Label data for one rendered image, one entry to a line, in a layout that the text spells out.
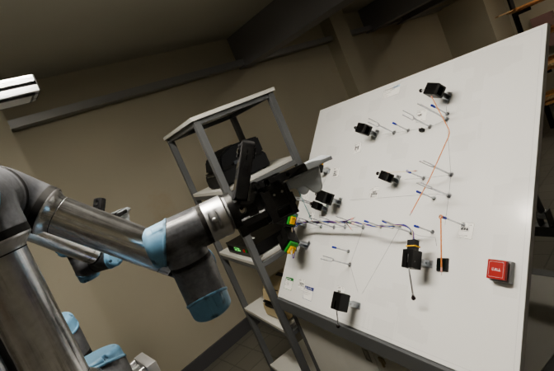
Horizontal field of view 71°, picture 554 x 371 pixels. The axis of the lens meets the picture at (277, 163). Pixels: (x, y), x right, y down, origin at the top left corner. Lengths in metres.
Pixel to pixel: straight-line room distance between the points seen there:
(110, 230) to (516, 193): 1.03
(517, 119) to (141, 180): 2.78
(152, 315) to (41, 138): 1.59
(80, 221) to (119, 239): 0.08
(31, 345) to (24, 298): 0.07
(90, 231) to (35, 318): 0.18
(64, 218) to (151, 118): 2.76
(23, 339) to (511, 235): 1.11
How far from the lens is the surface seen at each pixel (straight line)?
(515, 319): 1.20
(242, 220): 0.71
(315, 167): 0.70
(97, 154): 3.34
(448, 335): 1.30
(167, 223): 0.70
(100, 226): 0.83
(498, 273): 1.19
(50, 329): 0.76
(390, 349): 1.45
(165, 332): 3.52
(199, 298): 0.72
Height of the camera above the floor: 1.68
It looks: 6 degrees down
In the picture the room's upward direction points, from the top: 23 degrees counter-clockwise
